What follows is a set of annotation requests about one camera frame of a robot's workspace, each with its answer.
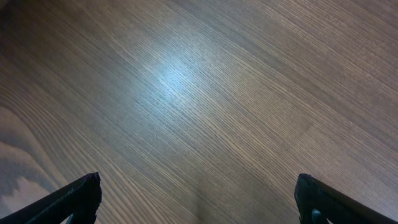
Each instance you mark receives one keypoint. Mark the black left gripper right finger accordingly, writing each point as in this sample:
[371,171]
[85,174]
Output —
[317,202]

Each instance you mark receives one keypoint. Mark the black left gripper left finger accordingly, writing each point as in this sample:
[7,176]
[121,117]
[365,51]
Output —
[75,203]

